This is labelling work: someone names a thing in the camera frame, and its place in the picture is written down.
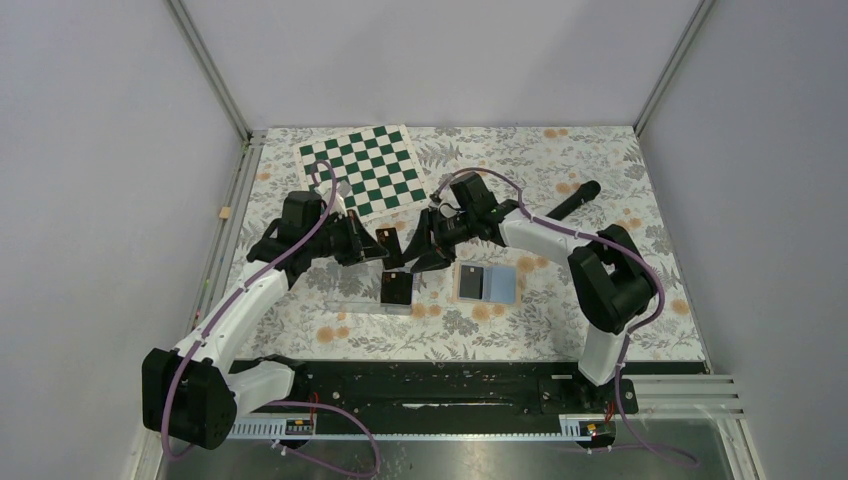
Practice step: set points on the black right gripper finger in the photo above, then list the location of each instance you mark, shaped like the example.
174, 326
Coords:
422, 242
431, 262

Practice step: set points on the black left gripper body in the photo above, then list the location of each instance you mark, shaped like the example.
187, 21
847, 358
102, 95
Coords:
331, 239

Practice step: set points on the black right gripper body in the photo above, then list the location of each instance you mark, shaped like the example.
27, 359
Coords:
454, 230

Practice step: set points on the single black credit card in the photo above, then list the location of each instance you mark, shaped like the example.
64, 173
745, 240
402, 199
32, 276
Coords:
471, 282

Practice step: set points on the stack of credit cards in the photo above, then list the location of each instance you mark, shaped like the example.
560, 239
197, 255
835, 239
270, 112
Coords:
396, 288

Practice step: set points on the beige leather card holder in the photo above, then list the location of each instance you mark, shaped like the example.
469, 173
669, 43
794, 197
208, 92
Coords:
501, 284

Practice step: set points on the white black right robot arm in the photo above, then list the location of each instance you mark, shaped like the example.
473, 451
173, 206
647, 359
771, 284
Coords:
613, 284

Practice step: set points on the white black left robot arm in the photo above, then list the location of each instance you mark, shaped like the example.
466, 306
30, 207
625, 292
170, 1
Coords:
190, 392

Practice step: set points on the clear plastic card box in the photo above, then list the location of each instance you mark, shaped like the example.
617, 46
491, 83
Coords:
356, 289

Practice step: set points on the floral patterned table mat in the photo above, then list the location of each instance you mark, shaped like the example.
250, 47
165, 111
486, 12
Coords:
549, 163

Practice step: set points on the green white checkerboard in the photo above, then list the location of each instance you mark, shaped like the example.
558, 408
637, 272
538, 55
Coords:
378, 163

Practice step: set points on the black marker orange cap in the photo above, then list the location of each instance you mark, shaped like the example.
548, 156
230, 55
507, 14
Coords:
585, 193

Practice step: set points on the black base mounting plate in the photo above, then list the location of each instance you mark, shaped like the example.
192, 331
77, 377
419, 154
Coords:
406, 390

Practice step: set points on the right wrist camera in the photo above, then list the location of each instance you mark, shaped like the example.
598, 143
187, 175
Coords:
442, 207

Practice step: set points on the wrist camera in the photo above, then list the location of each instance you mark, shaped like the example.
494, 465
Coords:
442, 207
335, 197

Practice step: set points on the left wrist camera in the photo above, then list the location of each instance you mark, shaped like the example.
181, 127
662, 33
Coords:
335, 197

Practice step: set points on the aluminium frame rail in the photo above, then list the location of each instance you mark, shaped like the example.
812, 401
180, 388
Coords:
242, 171

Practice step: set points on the white slotted cable duct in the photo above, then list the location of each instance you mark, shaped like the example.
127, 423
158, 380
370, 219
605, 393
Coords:
301, 428

